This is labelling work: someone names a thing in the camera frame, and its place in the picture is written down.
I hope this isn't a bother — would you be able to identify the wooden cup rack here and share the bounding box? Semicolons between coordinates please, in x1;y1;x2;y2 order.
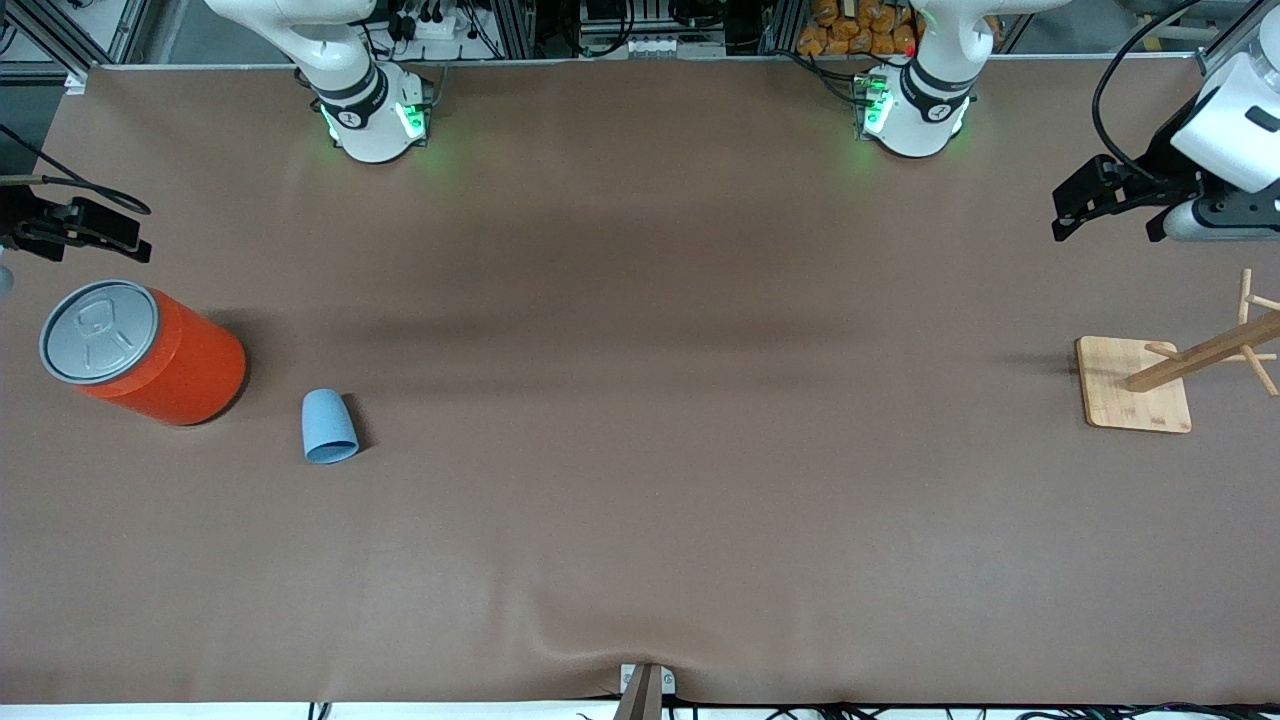
1076;268;1280;434

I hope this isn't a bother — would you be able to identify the long white power strip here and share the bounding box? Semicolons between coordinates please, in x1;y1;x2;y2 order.
578;34;729;60

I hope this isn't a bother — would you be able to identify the brown table mat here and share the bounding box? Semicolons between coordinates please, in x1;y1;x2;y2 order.
0;55;1280;706

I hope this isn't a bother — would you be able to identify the aluminium frame profile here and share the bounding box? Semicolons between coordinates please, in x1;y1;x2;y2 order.
1198;15;1280;80
0;0;153;83

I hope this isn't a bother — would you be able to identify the metal bracket with brown post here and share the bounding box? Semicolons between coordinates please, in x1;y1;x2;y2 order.
612;663;677;720

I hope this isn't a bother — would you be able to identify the light blue plastic cup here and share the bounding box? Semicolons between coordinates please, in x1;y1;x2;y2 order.
301;388;361;466

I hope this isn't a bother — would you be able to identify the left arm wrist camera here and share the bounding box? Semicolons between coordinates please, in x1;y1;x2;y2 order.
1163;190;1280;243

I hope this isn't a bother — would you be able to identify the orange can grey lid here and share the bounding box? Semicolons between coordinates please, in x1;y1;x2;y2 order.
39;279;248;428

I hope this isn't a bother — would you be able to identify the white power strip with plugs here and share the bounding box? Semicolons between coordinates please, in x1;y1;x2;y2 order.
385;0;477;44

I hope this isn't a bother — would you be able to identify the bag of orange snacks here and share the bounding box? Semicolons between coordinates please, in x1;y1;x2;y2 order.
796;0;923;59

